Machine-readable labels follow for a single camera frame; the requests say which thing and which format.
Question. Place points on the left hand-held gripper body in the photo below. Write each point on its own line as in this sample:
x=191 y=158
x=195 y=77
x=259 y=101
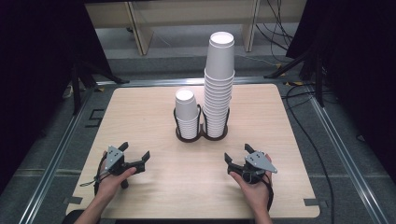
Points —
x=115 y=161

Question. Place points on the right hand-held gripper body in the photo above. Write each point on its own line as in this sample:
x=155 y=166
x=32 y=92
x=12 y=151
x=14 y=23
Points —
x=253 y=169

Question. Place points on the brown double cup holder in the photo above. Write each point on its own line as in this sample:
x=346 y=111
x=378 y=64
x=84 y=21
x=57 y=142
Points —
x=188 y=140

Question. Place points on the short stack of paper cups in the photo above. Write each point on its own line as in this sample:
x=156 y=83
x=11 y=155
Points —
x=186 y=109

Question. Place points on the tall stack of paper cups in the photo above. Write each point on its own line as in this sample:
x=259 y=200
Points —
x=219 y=81

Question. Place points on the person's right hand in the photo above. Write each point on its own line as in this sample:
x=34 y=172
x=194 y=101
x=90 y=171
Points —
x=256 y=194

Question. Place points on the person's left hand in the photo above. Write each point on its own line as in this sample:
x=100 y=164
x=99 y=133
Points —
x=109 y=186

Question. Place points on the black tripod stand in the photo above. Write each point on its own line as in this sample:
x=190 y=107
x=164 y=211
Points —
x=77 y=81
x=317 y=74

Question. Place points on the black curtain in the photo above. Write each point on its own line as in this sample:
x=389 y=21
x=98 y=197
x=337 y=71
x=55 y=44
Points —
x=361 y=77
x=37 y=77

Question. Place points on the beige wooden shelf unit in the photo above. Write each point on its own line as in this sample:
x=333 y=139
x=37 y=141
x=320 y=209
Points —
x=186 y=12

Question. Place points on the metal floor rail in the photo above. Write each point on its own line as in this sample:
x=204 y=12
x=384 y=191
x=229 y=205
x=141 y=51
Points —
x=162 y=82
x=53 y=161
x=345 y=161

